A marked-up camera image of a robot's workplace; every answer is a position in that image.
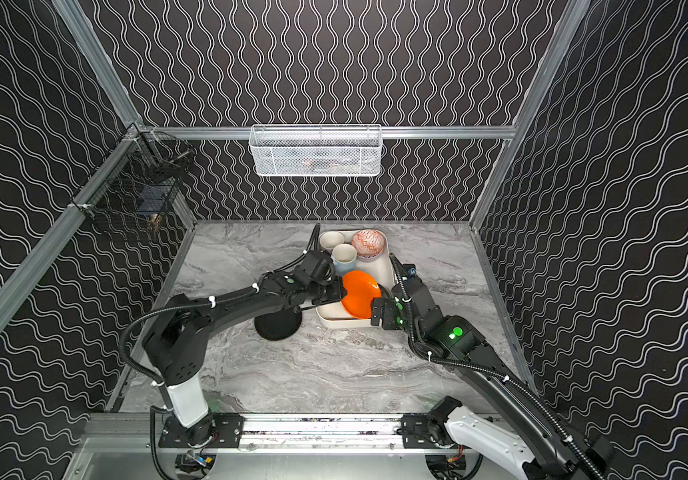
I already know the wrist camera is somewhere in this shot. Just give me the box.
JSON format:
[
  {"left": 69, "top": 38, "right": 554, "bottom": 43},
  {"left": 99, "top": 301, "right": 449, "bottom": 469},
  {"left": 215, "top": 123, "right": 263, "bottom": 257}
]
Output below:
[
  {"left": 293, "top": 250, "right": 335, "bottom": 285},
  {"left": 392, "top": 263, "right": 437, "bottom": 317}
]

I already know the black wire basket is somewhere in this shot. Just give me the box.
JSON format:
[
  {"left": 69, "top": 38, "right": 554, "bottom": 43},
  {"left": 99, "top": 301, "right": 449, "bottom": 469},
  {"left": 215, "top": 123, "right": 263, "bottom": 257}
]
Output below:
[{"left": 77, "top": 131, "right": 196, "bottom": 243}]

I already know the white wire mesh basket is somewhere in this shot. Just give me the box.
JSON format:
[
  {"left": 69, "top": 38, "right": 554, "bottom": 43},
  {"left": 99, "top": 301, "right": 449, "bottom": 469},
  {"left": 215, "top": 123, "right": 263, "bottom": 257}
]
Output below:
[{"left": 249, "top": 124, "right": 384, "bottom": 177}]

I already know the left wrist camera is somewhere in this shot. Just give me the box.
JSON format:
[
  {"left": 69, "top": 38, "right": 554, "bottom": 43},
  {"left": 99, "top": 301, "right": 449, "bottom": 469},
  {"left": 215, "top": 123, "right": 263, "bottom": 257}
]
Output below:
[{"left": 293, "top": 250, "right": 335, "bottom": 285}]

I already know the lavender mug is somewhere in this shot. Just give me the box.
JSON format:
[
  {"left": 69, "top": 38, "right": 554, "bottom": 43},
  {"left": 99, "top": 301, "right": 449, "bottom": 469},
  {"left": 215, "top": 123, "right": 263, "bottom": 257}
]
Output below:
[{"left": 319, "top": 231, "right": 346, "bottom": 252}]

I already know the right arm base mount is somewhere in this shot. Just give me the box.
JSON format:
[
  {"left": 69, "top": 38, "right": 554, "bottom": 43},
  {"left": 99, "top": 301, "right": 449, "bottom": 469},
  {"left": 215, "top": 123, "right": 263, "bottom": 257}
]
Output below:
[{"left": 395, "top": 411, "right": 476, "bottom": 449}]

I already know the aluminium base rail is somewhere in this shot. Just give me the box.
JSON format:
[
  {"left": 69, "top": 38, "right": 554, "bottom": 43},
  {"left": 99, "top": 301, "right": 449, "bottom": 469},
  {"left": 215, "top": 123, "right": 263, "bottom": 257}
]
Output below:
[{"left": 79, "top": 411, "right": 564, "bottom": 454}]

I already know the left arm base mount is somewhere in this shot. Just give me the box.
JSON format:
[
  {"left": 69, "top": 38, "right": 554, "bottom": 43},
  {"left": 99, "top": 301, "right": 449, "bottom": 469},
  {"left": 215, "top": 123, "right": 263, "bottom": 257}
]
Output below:
[{"left": 158, "top": 413, "right": 245, "bottom": 449}]

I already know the orange plate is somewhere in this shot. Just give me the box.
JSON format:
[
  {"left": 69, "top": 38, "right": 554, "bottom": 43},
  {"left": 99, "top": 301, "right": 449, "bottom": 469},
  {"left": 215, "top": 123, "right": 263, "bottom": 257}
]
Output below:
[{"left": 341, "top": 270, "right": 382, "bottom": 319}]

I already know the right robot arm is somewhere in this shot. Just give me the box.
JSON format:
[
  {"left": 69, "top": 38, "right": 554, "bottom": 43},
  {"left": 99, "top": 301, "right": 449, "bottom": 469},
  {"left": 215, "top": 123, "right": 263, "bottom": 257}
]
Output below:
[{"left": 371, "top": 298, "right": 613, "bottom": 479}]

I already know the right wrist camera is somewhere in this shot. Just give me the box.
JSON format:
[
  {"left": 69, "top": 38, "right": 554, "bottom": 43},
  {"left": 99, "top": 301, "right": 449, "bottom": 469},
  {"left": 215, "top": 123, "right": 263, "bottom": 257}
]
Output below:
[{"left": 392, "top": 263, "right": 437, "bottom": 317}]

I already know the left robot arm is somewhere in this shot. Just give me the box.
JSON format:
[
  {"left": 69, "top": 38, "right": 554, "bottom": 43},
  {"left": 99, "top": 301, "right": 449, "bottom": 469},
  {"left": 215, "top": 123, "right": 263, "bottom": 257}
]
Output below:
[{"left": 118, "top": 271, "right": 347, "bottom": 446}]

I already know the orange patterned bowl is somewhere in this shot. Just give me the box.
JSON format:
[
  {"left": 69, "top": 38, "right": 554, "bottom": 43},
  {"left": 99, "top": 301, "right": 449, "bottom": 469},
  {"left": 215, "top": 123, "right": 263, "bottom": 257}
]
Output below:
[{"left": 350, "top": 229, "right": 386, "bottom": 251}]

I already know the black plate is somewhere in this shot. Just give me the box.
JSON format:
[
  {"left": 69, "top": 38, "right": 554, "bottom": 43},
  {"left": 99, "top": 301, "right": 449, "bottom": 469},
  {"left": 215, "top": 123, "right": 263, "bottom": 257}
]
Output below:
[{"left": 254, "top": 309, "right": 303, "bottom": 341}]

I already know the light blue mug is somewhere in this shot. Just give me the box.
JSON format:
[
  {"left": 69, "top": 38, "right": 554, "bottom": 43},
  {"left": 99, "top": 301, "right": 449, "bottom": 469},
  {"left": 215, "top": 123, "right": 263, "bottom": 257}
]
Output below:
[{"left": 331, "top": 243, "right": 358, "bottom": 277}]

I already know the white plastic bin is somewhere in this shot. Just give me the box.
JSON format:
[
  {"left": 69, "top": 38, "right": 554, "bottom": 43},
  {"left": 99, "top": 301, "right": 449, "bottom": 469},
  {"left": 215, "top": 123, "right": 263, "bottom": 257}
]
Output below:
[{"left": 316, "top": 229, "right": 396, "bottom": 329}]

